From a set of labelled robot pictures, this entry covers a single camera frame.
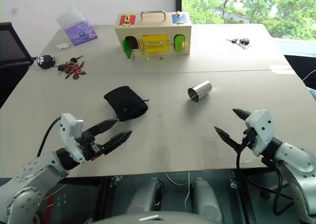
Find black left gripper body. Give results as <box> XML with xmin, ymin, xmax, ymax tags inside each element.
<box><xmin>75</xmin><ymin>131</ymin><xmax>104</xmax><ymax>162</ymax></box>

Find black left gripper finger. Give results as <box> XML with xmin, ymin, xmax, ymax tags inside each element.
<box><xmin>100</xmin><ymin>129</ymin><xmax>133</xmax><ymax>155</ymax></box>
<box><xmin>83</xmin><ymin>118</ymin><xmax>118</xmax><ymax>139</ymax></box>

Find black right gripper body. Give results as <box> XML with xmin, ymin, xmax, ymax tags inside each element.
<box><xmin>240</xmin><ymin>127</ymin><xmax>259</xmax><ymax>151</ymax></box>

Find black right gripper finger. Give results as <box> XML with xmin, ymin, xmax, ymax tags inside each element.
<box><xmin>213</xmin><ymin>125</ymin><xmax>244</xmax><ymax>156</ymax></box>
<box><xmin>232</xmin><ymin>108</ymin><xmax>252</xmax><ymax>122</ymax></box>

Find black fabric pouch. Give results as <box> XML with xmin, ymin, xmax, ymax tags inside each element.
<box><xmin>103</xmin><ymin>85</ymin><xmax>150</xmax><ymax>122</ymax></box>

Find metal table clamp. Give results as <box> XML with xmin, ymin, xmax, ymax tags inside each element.
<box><xmin>230</xmin><ymin>170</ymin><xmax>242</xmax><ymax>189</ymax></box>
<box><xmin>109</xmin><ymin>175</ymin><xmax>123</xmax><ymax>187</ymax></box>

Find shiny metal cup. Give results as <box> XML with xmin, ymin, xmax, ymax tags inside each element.
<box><xmin>187</xmin><ymin>80</ymin><xmax>213</xmax><ymax>103</ymax></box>

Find grey rounded robot leg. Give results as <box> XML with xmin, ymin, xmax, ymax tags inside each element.
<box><xmin>193</xmin><ymin>177</ymin><xmax>224</xmax><ymax>223</ymax></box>
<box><xmin>125</xmin><ymin>178</ymin><xmax>164</xmax><ymax>215</ymax></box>

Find keys with red tags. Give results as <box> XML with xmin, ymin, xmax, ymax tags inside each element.
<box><xmin>57</xmin><ymin>55</ymin><xmax>87</xmax><ymax>80</ymax></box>

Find black car key bunch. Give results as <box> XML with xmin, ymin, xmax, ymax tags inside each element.
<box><xmin>226</xmin><ymin>37</ymin><xmax>251</xmax><ymax>50</ymax></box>

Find grey robot torso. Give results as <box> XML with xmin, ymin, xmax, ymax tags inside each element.
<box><xmin>92</xmin><ymin>210</ymin><xmax>224</xmax><ymax>224</ymax></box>

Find purple tissue pack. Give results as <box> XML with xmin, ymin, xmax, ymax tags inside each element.
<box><xmin>55</xmin><ymin>4</ymin><xmax>99</xmax><ymax>47</ymax></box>

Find black mesh office chair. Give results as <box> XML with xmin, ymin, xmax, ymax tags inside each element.
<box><xmin>0</xmin><ymin>22</ymin><xmax>34</xmax><ymax>108</ymax></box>

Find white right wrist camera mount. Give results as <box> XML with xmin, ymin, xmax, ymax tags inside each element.
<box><xmin>244</xmin><ymin>109</ymin><xmax>276</xmax><ymax>157</ymax></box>

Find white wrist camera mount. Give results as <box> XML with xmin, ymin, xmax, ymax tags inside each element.
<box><xmin>244</xmin><ymin>109</ymin><xmax>276</xmax><ymax>157</ymax></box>
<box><xmin>59</xmin><ymin>113</ymin><xmax>86</xmax><ymax>164</ymax></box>

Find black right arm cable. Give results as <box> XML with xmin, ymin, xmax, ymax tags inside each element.
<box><xmin>235</xmin><ymin>134</ymin><xmax>295</xmax><ymax>217</ymax></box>

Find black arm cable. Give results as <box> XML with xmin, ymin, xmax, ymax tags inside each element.
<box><xmin>37</xmin><ymin>117</ymin><xmax>62</xmax><ymax>158</ymax></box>
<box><xmin>235</xmin><ymin>134</ymin><xmax>295</xmax><ymax>217</ymax></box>

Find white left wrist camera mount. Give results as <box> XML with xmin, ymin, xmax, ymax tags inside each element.
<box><xmin>59</xmin><ymin>113</ymin><xmax>86</xmax><ymax>164</ymax></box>

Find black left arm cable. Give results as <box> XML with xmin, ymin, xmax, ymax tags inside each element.
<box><xmin>37</xmin><ymin>117</ymin><xmax>62</xmax><ymax>158</ymax></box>

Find white cable under table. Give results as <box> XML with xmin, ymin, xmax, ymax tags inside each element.
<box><xmin>164</xmin><ymin>171</ymin><xmax>191</xmax><ymax>200</ymax></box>

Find thin white cable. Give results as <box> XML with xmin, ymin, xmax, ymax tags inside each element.
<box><xmin>302</xmin><ymin>69</ymin><xmax>316</xmax><ymax>82</ymax></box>

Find black plush keychain toy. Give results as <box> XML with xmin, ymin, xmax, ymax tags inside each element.
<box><xmin>34</xmin><ymin>54</ymin><xmax>57</xmax><ymax>70</ymax></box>

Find wooden lock box with handle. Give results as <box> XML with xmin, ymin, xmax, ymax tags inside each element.
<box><xmin>114</xmin><ymin>10</ymin><xmax>193</xmax><ymax>61</ymax></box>

